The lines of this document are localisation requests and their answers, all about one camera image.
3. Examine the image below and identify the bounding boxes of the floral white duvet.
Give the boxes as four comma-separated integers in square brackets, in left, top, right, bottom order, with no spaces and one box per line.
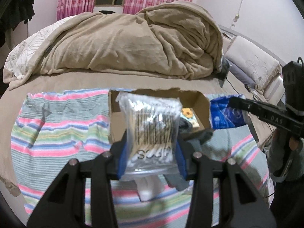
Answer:
[3,15,75,83]

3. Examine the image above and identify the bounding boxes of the cotton swab bag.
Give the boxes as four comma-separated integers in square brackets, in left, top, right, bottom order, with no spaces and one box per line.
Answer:
[115,92,182,181]

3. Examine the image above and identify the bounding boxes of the white sock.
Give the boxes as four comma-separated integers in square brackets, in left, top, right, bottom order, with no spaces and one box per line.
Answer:
[135,176,164,202]

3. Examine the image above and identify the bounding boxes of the open cardboard box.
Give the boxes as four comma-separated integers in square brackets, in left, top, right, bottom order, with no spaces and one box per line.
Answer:
[109,89,211,145]

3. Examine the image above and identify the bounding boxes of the white floral pillow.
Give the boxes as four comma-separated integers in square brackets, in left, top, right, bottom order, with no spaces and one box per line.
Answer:
[225,36,281,92]

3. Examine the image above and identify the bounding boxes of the striped colourful cloth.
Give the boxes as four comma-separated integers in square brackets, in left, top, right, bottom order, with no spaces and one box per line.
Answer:
[11,89,268,227]

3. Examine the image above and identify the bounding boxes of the beige fleece blanket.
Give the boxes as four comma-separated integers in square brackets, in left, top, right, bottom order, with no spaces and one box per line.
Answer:
[7,1,223,89]

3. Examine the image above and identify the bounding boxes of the blue tissue pack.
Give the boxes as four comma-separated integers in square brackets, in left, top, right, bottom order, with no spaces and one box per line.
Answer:
[209,94,248,130]

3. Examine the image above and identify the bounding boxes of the grey pillow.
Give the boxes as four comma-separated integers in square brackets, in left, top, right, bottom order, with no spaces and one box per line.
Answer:
[230,63,256,89]

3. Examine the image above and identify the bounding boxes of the cartoon tissue pack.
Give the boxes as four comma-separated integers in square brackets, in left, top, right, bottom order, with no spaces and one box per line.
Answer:
[181,108,199,129]

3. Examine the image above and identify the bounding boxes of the person's right hand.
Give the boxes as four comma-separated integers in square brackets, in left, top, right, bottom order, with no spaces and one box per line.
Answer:
[272,129,300,151]

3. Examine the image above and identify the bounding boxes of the black hanging clothes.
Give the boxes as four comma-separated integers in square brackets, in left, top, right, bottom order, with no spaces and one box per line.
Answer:
[1,0,35,46]

